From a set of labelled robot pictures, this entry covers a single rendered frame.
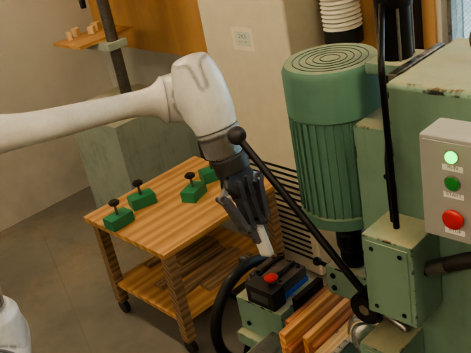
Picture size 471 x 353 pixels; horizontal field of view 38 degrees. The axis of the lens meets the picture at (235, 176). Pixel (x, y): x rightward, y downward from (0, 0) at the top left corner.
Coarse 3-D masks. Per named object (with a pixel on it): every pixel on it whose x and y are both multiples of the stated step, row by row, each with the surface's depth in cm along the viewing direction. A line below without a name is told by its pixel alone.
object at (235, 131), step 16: (240, 128) 124; (240, 144) 124; (256, 160) 123; (272, 176) 123; (304, 224) 122; (320, 240) 121; (336, 256) 120; (352, 272) 120; (352, 304) 119; (368, 304) 116; (368, 320) 118
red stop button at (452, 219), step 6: (450, 210) 94; (444, 216) 95; (450, 216) 94; (456, 216) 93; (444, 222) 95; (450, 222) 94; (456, 222) 94; (462, 222) 93; (450, 228) 95; (456, 228) 94
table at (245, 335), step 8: (240, 328) 158; (240, 336) 157; (248, 336) 156; (256, 336) 155; (272, 336) 150; (248, 344) 156; (256, 344) 154; (264, 344) 148; (272, 344) 147; (280, 344) 147; (248, 352) 146; (256, 352) 146; (264, 352) 145; (272, 352) 145; (280, 352) 144
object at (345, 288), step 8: (328, 264) 140; (328, 272) 141; (336, 272) 139; (360, 272) 136; (328, 280) 142; (336, 280) 140; (344, 280) 138; (360, 280) 135; (336, 288) 141; (344, 288) 139; (352, 288) 138; (344, 296) 141; (352, 296) 139
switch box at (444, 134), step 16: (432, 128) 93; (448, 128) 92; (464, 128) 92; (432, 144) 92; (448, 144) 90; (464, 144) 89; (432, 160) 93; (464, 160) 90; (432, 176) 94; (464, 176) 91; (432, 192) 95; (464, 192) 92; (432, 208) 97; (448, 208) 95; (464, 208) 93; (432, 224) 98; (464, 224) 94; (464, 240) 95
